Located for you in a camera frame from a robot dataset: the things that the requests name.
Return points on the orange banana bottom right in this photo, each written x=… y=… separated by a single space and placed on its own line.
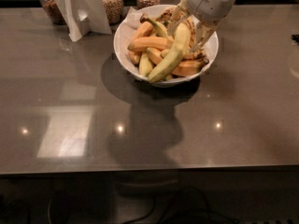
x=185 y=68

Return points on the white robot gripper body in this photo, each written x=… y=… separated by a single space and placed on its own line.
x=209 y=3

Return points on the small yellow banana front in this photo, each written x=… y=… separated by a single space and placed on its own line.
x=145 y=65

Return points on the orange banana lying across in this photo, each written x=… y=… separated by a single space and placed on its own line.
x=142 y=43

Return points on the spotted banana right side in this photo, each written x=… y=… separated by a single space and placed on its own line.
x=188 y=55

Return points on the white folded card stand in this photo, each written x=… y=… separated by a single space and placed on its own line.
x=84 y=16

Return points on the orange banana left upright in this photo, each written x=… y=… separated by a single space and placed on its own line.
x=144 y=29

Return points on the middle glass jar of grains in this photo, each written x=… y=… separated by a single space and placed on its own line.
x=114 y=9

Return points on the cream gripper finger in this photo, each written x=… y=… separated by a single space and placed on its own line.
x=204 y=30
x=180 y=14

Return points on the left glass jar of nuts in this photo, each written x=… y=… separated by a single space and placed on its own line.
x=53 y=12

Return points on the long green-yellow banana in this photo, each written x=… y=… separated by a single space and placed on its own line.
x=174 y=56

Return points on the brown spotted overripe banana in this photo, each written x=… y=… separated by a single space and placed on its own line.
x=165 y=18

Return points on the green-stemmed banana behind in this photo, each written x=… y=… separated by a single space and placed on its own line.
x=160 y=29

